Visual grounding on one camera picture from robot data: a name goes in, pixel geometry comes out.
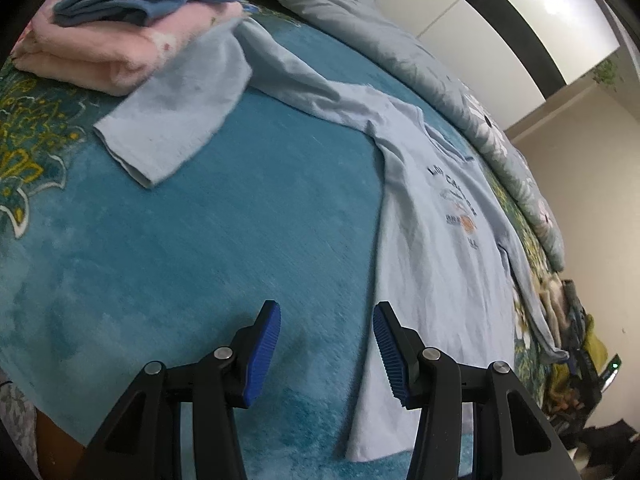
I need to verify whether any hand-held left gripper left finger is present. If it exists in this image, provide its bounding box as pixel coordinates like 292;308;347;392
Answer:
74;300;282;480

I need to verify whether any light blue t-shirt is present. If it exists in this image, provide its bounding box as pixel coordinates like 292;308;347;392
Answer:
93;17;571;462

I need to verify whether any pink folded blanket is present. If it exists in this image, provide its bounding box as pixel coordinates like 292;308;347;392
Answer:
10;0;246;97

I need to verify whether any dark grey garment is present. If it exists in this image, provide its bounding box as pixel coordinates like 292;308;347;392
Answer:
562;280;590;343

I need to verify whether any black garment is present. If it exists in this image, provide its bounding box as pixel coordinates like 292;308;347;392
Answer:
567;417;640;463

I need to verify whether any white wardrobe with black stripe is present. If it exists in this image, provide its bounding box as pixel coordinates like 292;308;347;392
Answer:
360;0;621;133

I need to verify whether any grey patterned cloth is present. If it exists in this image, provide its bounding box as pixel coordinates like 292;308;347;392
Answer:
0;380;40;480

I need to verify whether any green trailing plant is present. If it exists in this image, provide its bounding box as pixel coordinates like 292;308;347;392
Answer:
590;57;623;91

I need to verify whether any grey floral quilt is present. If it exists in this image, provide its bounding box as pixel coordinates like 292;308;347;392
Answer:
237;0;566;273

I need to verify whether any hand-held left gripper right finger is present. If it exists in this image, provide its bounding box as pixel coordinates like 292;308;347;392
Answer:
372;301;583;480

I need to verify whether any teal floral blanket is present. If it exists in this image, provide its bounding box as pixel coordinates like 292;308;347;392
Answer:
0;0;601;480

